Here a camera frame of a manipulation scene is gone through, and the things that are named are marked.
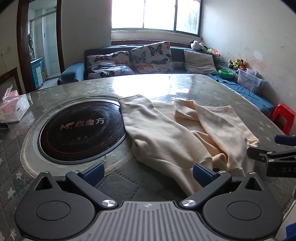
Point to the large butterfly print cushion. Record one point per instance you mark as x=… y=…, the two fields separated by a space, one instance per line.
x=152 y=58

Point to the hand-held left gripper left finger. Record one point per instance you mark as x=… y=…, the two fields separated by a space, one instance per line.
x=94 y=173

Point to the red plastic stool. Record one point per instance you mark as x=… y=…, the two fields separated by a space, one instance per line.
x=283 y=118

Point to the dark wooden chair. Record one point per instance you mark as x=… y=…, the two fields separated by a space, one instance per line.
x=11 y=78

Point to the clear plastic storage box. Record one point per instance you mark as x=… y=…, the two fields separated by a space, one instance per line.
x=249 y=81

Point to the grey cushion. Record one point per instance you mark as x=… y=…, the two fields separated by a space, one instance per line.
x=200 y=61

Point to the blue sofa throw cloth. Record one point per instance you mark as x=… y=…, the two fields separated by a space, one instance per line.
x=252 y=97

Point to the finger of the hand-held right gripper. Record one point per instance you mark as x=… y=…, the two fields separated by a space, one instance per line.
x=283 y=139
x=256 y=153

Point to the pink white tissue pack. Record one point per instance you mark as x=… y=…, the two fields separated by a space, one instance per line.
x=13 y=109

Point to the window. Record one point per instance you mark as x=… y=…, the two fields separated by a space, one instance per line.
x=155 y=15

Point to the cream pants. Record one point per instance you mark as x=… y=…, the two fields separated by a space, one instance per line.
x=157 y=143

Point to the blue corner sofa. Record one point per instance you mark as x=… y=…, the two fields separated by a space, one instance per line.
x=74 y=71

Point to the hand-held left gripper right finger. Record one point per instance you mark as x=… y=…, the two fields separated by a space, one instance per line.
x=201 y=173

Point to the blue small cabinet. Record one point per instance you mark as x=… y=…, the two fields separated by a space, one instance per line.
x=37 y=73

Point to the green plastic bowl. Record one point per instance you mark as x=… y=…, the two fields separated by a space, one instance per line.
x=226 y=73

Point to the colourful plush toy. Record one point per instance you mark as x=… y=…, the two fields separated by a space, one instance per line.
x=214 y=52

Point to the round black induction cooktop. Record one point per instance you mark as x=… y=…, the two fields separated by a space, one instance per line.
x=81 y=129

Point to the group of small plush toys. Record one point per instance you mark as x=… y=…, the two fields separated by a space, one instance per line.
x=237 y=63

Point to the flat butterfly print pillow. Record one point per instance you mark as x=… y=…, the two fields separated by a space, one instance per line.
x=108 y=58

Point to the panda plush toy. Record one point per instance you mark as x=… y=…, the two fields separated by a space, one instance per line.
x=197 y=45

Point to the dark wooden door frame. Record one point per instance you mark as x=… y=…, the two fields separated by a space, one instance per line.
x=23 y=46

